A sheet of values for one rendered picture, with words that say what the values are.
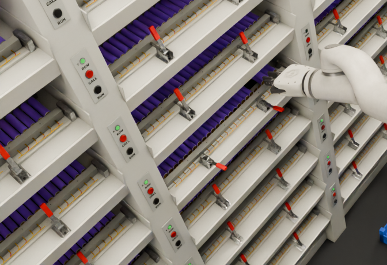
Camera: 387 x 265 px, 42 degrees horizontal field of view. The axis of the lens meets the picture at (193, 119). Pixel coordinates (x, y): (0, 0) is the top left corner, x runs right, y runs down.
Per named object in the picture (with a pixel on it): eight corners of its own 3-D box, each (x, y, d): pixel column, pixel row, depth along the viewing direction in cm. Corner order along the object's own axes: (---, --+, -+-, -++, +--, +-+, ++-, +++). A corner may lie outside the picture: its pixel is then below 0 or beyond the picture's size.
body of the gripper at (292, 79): (320, 61, 142) (290, 60, 151) (299, 83, 138) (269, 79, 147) (328, 83, 146) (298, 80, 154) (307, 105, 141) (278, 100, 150)
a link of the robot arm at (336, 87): (308, 72, 136) (312, 103, 139) (350, 75, 126) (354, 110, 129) (327, 61, 141) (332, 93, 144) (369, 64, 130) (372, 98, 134)
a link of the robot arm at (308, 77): (325, 61, 140) (316, 61, 142) (307, 80, 136) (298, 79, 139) (334, 86, 144) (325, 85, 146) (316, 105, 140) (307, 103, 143)
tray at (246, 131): (302, 86, 168) (306, 67, 160) (177, 213, 143) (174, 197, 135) (254, 59, 177) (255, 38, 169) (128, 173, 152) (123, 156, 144)
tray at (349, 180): (409, 122, 245) (418, 104, 234) (340, 208, 220) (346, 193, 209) (372, 101, 254) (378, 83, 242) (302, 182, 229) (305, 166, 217)
